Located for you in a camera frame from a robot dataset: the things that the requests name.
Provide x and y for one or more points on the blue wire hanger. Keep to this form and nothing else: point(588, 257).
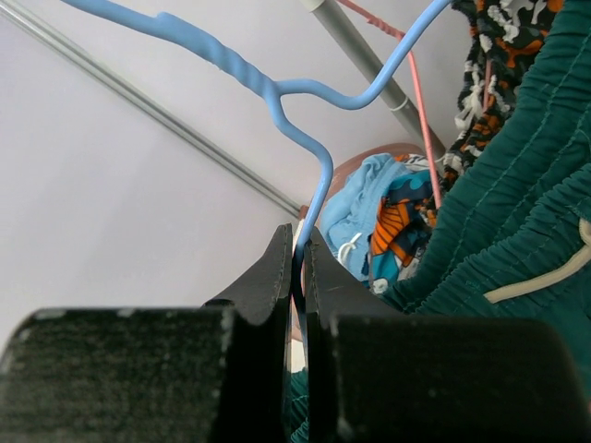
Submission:
point(170, 28)

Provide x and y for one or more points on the dark green shorts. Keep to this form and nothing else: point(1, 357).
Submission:
point(509, 231)

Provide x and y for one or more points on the white metal clothes rack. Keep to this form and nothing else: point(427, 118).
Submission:
point(350, 40)

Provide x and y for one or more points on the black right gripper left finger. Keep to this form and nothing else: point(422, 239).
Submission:
point(215, 373)

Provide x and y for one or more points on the light blue shorts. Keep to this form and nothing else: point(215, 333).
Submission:
point(350, 216)

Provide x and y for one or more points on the colourful patchwork shorts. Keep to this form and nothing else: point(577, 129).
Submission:
point(401, 233)

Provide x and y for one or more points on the grey frame profile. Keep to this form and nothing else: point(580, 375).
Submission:
point(75, 54)

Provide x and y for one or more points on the pink plastic basket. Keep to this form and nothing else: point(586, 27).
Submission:
point(342, 171)

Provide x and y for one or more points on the pink wire hanger on camouflage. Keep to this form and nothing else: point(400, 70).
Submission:
point(433, 146)

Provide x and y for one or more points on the orange black camouflage shorts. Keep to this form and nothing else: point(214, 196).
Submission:
point(506, 37)

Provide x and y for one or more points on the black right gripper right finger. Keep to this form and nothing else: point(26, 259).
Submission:
point(377, 375)

